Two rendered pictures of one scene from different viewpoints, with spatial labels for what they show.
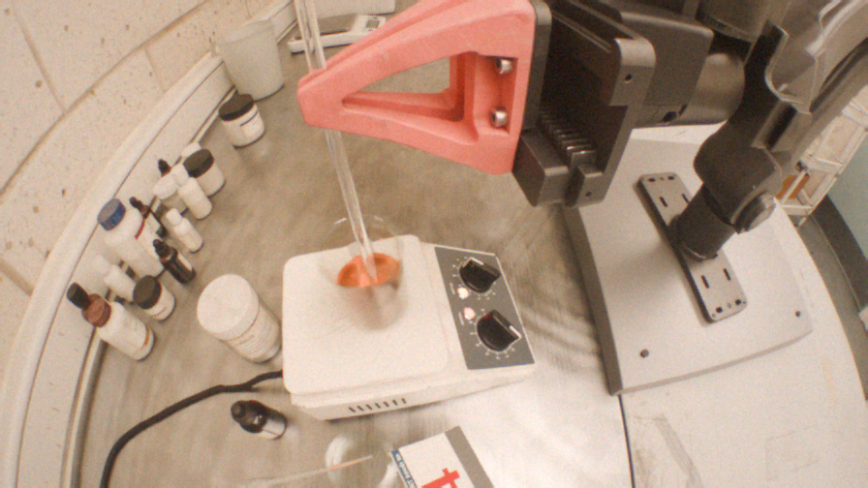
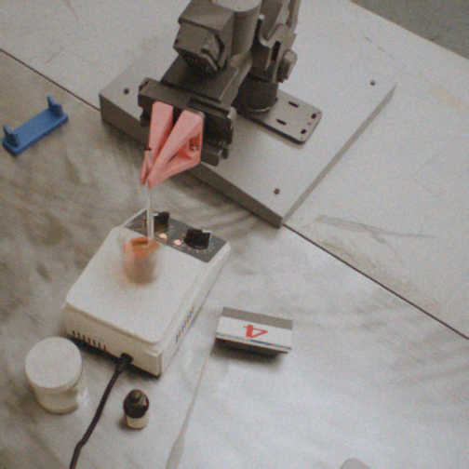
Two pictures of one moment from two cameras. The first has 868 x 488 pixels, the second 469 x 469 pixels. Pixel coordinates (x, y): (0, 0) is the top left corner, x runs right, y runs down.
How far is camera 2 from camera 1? 0.63 m
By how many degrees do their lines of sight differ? 35
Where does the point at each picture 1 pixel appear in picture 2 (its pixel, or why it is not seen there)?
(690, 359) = (307, 173)
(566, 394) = (255, 247)
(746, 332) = (334, 128)
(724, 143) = not seen: hidden behind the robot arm
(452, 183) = (54, 185)
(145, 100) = not seen: outside the picture
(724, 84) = (244, 66)
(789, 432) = (429, 159)
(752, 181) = not seen: hidden behind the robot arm
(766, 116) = (267, 56)
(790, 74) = (271, 22)
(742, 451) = (396, 195)
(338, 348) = (152, 301)
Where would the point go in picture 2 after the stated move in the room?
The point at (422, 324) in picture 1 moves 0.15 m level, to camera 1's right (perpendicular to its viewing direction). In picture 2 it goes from (173, 258) to (245, 179)
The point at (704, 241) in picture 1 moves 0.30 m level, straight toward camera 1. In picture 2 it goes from (263, 99) to (250, 282)
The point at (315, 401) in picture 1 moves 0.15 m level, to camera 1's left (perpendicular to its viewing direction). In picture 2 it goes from (165, 342) to (73, 450)
